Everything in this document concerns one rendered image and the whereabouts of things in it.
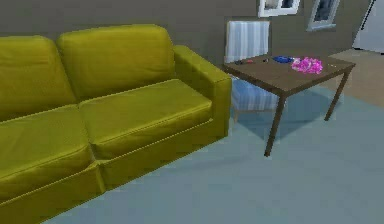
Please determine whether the olive yellow sofa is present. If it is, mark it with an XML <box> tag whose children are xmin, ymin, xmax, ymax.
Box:
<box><xmin>0</xmin><ymin>23</ymin><xmax>233</xmax><ymax>224</ymax></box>

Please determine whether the pale blue striped chair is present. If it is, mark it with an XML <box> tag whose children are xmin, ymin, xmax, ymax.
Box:
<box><xmin>223</xmin><ymin>20</ymin><xmax>281</xmax><ymax>123</ymax></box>

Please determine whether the brown wooden table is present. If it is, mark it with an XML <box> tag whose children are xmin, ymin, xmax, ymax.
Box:
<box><xmin>222</xmin><ymin>53</ymin><xmax>356</xmax><ymax>158</ymax></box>

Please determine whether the blue flat object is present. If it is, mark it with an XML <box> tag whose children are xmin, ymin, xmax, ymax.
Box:
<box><xmin>272</xmin><ymin>55</ymin><xmax>295</xmax><ymax>64</ymax></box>

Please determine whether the white room door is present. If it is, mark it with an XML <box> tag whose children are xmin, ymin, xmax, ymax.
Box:
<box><xmin>352</xmin><ymin>0</ymin><xmax>384</xmax><ymax>54</ymax></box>

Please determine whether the white framed tall picture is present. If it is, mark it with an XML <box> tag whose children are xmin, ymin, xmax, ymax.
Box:
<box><xmin>306</xmin><ymin>0</ymin><xmax>341</xmax><ymax>32</ymax></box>

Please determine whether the pink crumpled object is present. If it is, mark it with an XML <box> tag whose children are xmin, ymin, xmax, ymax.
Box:
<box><xmin>291</xmin><ymin>56</ymin><xmax>324</xmax><ymax>75</ymax></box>

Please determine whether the white framed wide picture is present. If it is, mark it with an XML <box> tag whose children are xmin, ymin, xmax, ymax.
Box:
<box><xmin>257</xmin><ymin>0</ymin><xmax>301</xmax><ymax>18</ymax></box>

